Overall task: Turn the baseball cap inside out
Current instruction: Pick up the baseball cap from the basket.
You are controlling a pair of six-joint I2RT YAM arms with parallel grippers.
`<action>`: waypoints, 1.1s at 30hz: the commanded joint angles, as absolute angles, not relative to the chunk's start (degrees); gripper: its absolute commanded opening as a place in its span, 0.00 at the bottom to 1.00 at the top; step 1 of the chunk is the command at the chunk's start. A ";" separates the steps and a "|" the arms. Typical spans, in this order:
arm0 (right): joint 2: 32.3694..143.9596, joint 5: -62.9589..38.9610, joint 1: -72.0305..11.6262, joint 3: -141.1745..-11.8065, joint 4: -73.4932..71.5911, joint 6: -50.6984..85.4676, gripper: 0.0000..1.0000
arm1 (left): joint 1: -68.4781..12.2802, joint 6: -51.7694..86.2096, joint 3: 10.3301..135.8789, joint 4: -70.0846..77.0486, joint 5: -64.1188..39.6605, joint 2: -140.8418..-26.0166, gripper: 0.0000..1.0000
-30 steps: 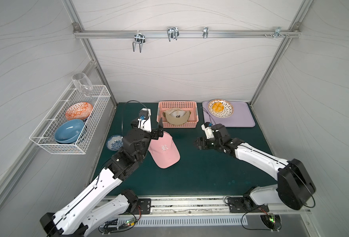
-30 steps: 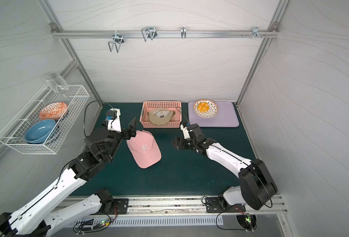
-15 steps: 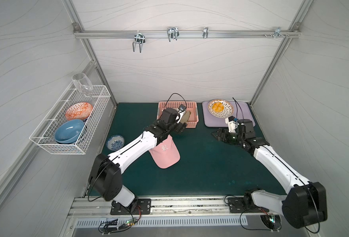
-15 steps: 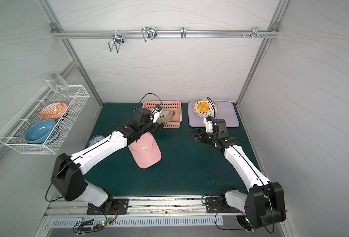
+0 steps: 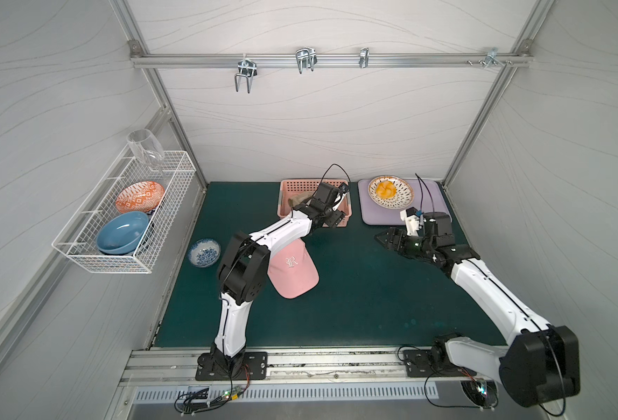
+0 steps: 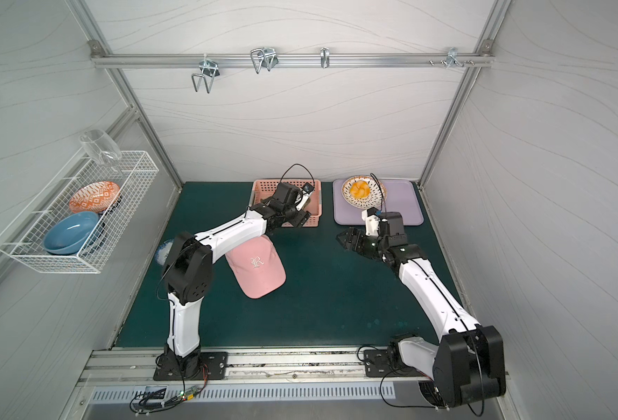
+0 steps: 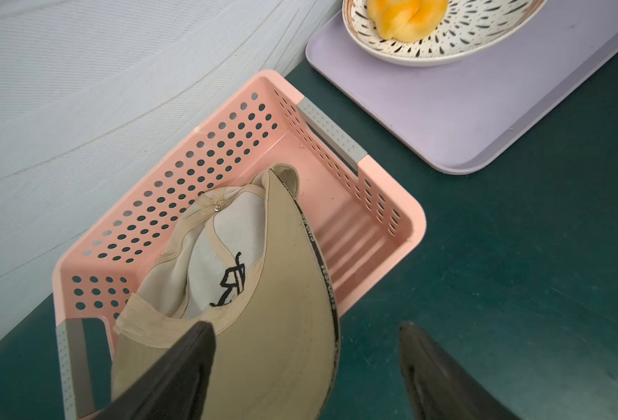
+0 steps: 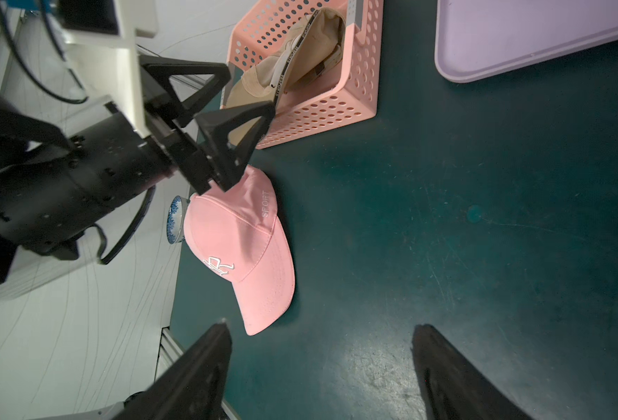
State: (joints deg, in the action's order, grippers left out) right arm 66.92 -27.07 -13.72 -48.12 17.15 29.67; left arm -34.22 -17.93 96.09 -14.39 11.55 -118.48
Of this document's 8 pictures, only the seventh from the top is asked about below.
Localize beige baseball cap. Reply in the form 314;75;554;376
111;164;340;419

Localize pink perforated plastic basket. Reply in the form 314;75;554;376
52;70;426;419

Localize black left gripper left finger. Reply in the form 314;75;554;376
97;322;216;419

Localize green table mat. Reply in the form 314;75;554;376
0;30;618;420

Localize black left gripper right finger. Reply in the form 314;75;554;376
399;323;518;420

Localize white speckled plate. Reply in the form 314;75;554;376
342;1;545;67

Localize lilac plastic tray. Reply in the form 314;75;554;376
306;1;618;175

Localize yellow bread roll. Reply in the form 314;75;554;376
367;0;449;43

